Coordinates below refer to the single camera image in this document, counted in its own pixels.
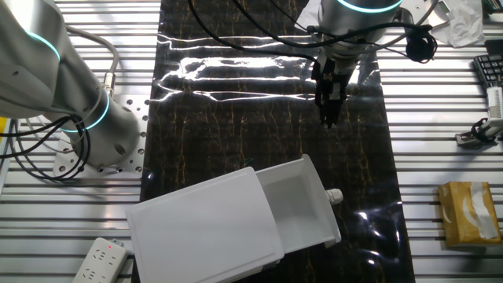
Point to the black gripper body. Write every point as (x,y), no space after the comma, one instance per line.
(326,78)

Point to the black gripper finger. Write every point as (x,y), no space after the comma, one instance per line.
(324,112)
(335,112)

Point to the white drawer with knob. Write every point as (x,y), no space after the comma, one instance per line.
(294,204)

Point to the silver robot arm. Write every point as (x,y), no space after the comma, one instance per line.
(47,78)

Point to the white plastic drawer cabinet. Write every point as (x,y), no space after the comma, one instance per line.
(196,228)

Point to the black marble pattern mat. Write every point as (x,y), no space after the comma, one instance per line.
(236,137)

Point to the crumpled white paper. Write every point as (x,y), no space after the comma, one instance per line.
(463,23)

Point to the yellow tissue box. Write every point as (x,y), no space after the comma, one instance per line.
(457,216)

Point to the black keyboard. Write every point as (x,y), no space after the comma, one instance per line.
(491,70)

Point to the black flat device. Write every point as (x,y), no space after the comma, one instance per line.
(494,47)

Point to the white power strip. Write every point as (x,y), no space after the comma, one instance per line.
(100,261)

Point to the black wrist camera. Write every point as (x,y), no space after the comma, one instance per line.
(420,46)

